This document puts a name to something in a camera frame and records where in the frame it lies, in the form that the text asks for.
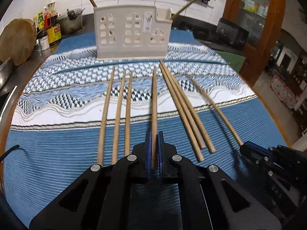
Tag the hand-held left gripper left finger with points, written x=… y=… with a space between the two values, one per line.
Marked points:
x=148 y=153

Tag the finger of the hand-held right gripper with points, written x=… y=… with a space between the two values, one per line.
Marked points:
x=256 y=147
x=249 y=155

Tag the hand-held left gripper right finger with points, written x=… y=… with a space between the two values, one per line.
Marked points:
x=160 y=153

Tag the beige plastic chopstick holder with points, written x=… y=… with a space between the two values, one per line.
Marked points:
x=120 y=50

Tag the pink floral fabric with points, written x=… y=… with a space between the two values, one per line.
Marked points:
x=283 y=92

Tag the blue white patterned mat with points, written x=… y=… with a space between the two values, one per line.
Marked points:
x=72 y=148

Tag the green drawer cabinet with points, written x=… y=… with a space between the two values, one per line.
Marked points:
x=233 y=60

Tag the wooden glass door cabinet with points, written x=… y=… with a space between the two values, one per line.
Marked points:
x=263 y=33

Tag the black countertop appliance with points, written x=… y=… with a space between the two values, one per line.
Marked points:
x=231 y=33

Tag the black gas stove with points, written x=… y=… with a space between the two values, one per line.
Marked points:
x=191 y=30

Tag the white green box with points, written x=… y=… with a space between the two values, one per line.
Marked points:
x=249 y=3

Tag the dark soy sauce bottle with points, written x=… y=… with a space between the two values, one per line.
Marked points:
x=55 y=34

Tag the white shaker jar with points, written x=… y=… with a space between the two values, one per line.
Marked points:
x=44 y=43

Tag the black kitchen sink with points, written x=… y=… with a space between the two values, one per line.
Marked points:
x=3 y=107

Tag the metal cooking pot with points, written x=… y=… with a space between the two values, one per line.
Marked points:
x=70 y=22

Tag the metal colander bowl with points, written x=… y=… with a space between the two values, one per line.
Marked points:
x=4 y=74

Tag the yellow cap sauce bottle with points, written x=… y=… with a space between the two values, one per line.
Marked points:
x=40 y=21

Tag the round wooden cutting board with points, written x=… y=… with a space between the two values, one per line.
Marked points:
x=16 y=43

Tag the noodle packet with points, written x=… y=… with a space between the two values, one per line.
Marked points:
x=51 y=8

